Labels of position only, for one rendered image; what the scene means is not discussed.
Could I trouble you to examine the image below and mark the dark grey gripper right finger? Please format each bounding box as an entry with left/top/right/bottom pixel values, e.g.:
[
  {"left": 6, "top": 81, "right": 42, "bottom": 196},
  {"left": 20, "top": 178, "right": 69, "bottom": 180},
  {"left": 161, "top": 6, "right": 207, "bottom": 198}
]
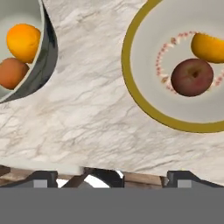
[{"left": 166, "top": 170, "right": 223, "bottom": 189}]

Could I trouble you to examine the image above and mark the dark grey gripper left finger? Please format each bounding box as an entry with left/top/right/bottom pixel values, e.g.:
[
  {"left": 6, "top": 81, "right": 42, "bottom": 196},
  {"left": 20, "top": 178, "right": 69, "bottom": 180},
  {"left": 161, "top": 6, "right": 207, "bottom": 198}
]
[{"left": 3, "top": 171, "right": 59, "bottom": 189}]

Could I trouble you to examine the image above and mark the white plate with gold rim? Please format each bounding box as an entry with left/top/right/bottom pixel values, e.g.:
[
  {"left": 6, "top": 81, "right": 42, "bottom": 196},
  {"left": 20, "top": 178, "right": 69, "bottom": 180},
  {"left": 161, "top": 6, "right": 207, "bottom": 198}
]
[{"left": 121, "top": 0, "right": 224, "bottom": 134}]

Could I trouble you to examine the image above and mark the dark grey bowl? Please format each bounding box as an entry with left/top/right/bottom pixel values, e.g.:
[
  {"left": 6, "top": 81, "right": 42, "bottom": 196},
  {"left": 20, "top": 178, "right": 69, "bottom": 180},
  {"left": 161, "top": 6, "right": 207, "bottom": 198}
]
[{"left": 0, "top": 0, "right": 59, "bottom": 104}]

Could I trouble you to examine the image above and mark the black and white round stool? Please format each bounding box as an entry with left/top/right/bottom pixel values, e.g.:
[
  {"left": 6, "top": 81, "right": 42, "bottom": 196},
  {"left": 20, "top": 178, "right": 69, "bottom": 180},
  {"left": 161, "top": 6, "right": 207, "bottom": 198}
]
[{"left": 55, "top": 167, "right": 125, "bottom": 189}]

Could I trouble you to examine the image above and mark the dark red apple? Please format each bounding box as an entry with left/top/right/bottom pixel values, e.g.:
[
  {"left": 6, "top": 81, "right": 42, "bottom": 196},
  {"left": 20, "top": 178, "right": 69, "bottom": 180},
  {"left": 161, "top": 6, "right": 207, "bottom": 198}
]
[{"left": 171, "top": 58, "right": 214, "bottom": 98}]

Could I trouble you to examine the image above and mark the brownish orange peach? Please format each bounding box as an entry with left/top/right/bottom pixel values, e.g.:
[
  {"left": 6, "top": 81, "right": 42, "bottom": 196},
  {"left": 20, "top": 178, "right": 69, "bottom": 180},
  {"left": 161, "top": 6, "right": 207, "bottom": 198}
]
[{"left": 0, "top": 57, "right": 31, "bottom": 90}]

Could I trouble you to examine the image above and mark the yellow orange mango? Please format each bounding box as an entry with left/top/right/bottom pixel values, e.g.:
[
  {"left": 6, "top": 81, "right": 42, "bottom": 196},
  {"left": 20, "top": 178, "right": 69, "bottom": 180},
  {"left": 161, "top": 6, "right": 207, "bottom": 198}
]
[{"left": 190, "top": 32, "right": 224, "bottom": 64}]

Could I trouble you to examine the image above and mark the orange fruit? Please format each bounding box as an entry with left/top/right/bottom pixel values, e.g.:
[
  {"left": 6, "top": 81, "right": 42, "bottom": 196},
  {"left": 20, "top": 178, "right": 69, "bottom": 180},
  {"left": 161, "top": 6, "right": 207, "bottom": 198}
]
[{"left": 6, "top": 23, "right": 42, "bottom": 64}]

